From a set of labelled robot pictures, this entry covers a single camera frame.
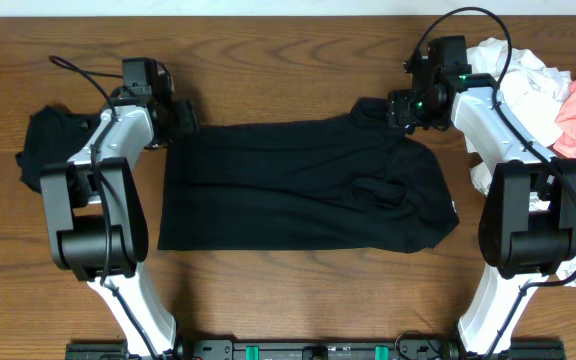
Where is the black polo shirt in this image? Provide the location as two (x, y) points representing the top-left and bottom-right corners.
(158, 98), (459, 253)

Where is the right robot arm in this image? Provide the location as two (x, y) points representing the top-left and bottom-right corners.
(387, 36), (576, 359)

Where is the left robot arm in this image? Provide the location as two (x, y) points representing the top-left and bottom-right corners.
(40, 58), (199, 359)

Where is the white crumpled garment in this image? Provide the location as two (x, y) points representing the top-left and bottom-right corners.
(467, 38), (572, 147)

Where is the folded black garment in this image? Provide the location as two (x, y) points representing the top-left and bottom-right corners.
(15, 105), (100, 193)

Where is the black mounting rail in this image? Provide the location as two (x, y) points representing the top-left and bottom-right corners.
(64, 332), (567, 360)

